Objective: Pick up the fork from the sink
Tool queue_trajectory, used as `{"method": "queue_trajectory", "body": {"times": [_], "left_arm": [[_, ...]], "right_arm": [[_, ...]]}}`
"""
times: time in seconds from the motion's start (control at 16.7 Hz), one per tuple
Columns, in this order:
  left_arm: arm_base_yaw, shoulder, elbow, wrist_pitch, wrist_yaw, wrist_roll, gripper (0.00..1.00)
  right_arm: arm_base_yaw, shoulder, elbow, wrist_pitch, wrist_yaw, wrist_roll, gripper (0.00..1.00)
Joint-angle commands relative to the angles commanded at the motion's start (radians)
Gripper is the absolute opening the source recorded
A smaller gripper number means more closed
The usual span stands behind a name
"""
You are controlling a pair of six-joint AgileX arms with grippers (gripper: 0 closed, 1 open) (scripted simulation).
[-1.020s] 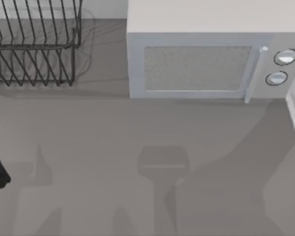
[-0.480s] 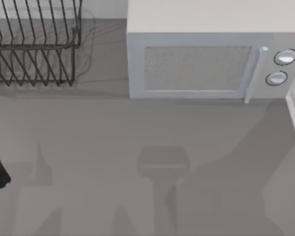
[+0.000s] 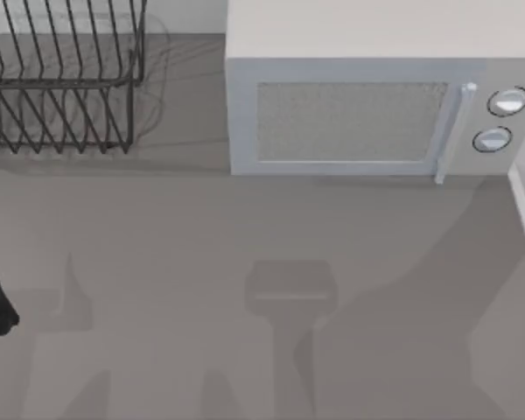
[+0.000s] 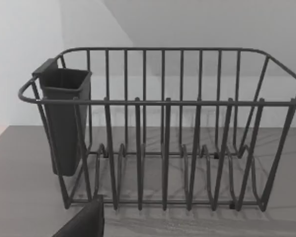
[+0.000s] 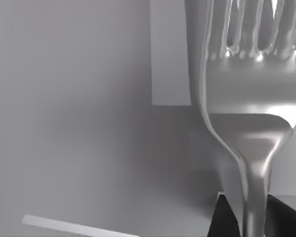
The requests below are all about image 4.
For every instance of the dark grey cutlery holder cup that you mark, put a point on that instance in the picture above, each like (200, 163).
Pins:
(64, 118)

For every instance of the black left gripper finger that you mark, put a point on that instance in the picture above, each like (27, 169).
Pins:
(88, 219)

